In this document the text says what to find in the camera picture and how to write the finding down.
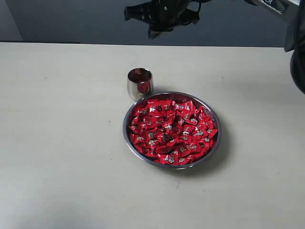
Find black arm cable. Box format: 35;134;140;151
185;0;213;24

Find red candies inside cup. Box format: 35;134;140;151
128;68;152;83

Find stainless steel cup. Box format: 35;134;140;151
127;77;154;101

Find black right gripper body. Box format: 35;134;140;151
144;0;200;31

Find pile of red wrapped candies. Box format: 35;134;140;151
128;97;219;165

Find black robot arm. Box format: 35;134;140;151
124;0;305;92

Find round stainless steel bowl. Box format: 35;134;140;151
122;91;223;170

